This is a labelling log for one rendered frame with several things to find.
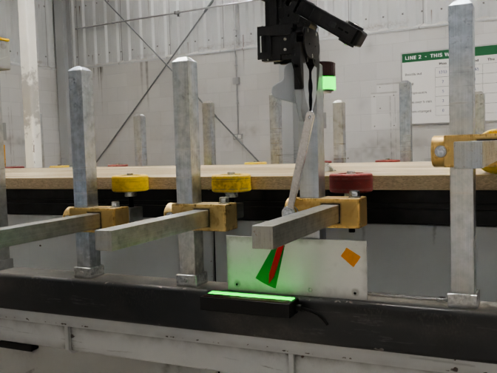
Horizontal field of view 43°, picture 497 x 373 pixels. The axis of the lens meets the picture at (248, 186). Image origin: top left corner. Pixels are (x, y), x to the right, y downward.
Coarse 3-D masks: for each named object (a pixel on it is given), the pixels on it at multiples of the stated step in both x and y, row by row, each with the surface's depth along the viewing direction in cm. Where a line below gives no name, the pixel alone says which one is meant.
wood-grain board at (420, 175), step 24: (24, 168) 258; (48, 168) 246; (120, 168) 217; (144, 168) 208; (168, 168) 200; (216, 168) 186; (240, 168) 180; (264, 168) 174; (288, 168) 169; (336, 168) 159; (360, 168) 154; (384, 168) 150; (408, 168) 146; (432, 168) 142
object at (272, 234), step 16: (320, 208) 99; (336, 208) 103; (256, 224) 81; (272, 224) 81; (288, 224) 84; (304, 224) 89; (320, 224) 96; (256, 240) 80; (272, 240) 79; (288, 240) 84
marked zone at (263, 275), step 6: (270, 252) 111; (282, 252) 110; (270, 258) 111; (264, 264) 111; (270, 264) 111; (264, 270) 111; (276, 270) 110; (258, 276) 112; (264, 276) 111; (276, 276) 110; (264, 282) 111; (270, 282) 111; (276, 282) 110
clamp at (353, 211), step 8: (296, 200) 108; (304, 200) 107; (312, 200) 107; (320, 200) 106; (328, 200) 105; (336, 200) 105; (344, 200) 104; (352, 200) 104; (360, 200) 104; (304, 208) 107; (344, 208) 104; (352, 208) 104; (360, 208) 104; (344, 216) 104; (352, 216) 104; (360, 216) 104; (336, 224) 105; (344, 224) 104; (352, 224) 104; (360, 224) 104
